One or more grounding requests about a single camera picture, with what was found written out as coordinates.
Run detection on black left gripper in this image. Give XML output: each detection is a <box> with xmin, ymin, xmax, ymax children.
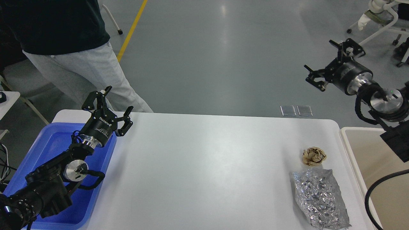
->
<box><xmin>79</xmin><ymin>86</ymin><xmax>134</xmax><ymax>147</ymax></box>

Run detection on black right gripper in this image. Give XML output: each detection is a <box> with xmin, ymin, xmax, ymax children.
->
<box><xmin>304</xmin><ymin>38</ymin><xmax>374</xmax><ymax>96</ymax></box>

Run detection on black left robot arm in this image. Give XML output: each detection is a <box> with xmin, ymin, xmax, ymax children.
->
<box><xmin>1</xmin><ymin>86</ymin><xmax>133</xmax><ymax>230</ymax></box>

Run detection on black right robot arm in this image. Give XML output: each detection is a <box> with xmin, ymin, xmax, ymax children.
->
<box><xmin>304</xmin><ymin>38</ymin><xmax>408</xmax><ymax>230</ymax></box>

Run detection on standing person grey trousers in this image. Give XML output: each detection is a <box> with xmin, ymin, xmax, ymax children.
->
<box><xmin>0</xmin><ymin>0</ymin><xmax>154</xmax><ymax>113</ymax></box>

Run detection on right metal floor plate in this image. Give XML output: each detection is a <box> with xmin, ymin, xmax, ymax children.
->
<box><xmin>297</xmin><ymin>105</ymin><xmax>313</xmax><ymax>117</ymax></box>

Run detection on blue plastic bin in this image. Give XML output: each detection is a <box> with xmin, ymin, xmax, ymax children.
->
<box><xmin>1</xmin><ymin>122</ymin><xmax>117</xmax><ymax>230</ymax></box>

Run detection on white rolling chair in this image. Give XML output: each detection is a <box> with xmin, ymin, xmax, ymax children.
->
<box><xmin>346</xmin><ymin>0</ymin><xmax>409</xmax><ymax>46</ymax></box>

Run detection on white chair leg with caster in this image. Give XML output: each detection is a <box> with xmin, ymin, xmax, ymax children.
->
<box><xmin>99</xmin><ymin>3</ymin><xmax>123</xmax><ymax>35</ymax></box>

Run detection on crumpled brown paper ball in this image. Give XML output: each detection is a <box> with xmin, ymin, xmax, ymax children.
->
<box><xmin>302</xmin><ymin>147</ymin><xmax>327</xmax><ymax>166</ymax></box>

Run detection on beige plastic bin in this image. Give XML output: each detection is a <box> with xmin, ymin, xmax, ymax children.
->
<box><xmin>340</xmin><ymin>127</ymin><xmax>409</xmax><ymax>230</ymax></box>

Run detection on white side table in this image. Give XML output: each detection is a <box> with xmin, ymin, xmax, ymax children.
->
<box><xmin>0</xmin><ymin>91</ymin><xmax>20</xmax><ymax>120</ymax></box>

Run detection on crumpled silver foil bag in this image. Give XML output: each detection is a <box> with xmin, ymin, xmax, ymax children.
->
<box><xmin>291</xmin><ymin>168</ymin><xmax>352</xmax><ymax>230</ymax></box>

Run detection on cables at left edge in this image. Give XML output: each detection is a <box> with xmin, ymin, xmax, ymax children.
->
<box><xmin>0</xmin><ymin>142</ymin><xmax>16</xmax><ymax>182</ymax></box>

